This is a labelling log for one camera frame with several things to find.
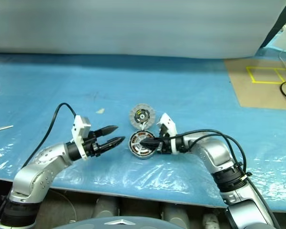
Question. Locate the grey robot torso silver emblem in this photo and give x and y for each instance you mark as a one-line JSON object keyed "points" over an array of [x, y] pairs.
{"points": [[133, 224]]}

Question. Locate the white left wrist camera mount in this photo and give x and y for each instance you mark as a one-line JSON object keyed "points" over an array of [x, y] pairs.
{"points": [[79, 128]]}

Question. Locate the blue plastic table sheet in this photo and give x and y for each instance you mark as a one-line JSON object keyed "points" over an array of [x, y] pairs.
{"points": [[157, 90]]}

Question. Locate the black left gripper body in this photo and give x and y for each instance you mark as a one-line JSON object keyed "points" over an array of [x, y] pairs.
{"points": [[90, 146]]}

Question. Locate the white foam backdrop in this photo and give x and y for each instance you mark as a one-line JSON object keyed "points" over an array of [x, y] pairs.
{"points": [[133, 23]]}

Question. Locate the small white paper scrap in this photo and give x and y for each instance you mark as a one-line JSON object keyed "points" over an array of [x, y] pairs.
{"points": [[100, 110]]}

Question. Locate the brown cardboard sheet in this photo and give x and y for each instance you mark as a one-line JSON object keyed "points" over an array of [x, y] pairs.
{"points": [[257, 95]]}

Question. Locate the silver motor stator copper windings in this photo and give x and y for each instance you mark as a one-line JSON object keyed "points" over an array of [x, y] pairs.
{"points": [[140, 154]]}

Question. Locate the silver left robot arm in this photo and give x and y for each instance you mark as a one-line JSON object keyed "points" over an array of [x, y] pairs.
{"points": [[38, 171]]}

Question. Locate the grey rounded cylinder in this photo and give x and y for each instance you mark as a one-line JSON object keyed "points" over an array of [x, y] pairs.
{"points": [[107, 207], [176, 213]]}

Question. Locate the grey round motor end cover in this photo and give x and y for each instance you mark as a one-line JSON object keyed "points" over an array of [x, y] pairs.
{"points": [[149, 113]]}

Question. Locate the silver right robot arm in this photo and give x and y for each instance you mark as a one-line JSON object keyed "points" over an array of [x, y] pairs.
{"points": [[214, 152]]}

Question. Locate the thin metal rod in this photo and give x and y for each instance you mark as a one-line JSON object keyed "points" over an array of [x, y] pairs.
{"points": [[1, 128]]}

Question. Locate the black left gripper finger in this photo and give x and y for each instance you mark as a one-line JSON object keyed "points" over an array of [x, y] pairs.
{"points": [[112, 143], [106, 131]]}

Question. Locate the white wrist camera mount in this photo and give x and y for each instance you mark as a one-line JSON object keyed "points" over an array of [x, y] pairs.
{"points": [[79, 128], [168, 121]]}

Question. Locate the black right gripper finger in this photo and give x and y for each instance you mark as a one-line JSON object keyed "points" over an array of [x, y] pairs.
{"points": [[152, 145], [153, 140]]}

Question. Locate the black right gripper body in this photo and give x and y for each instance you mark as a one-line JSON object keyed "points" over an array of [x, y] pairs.
{"points": [[166, 145]]}

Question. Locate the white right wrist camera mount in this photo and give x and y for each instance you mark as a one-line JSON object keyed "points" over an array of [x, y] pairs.
{"points": [[168, 121]]}

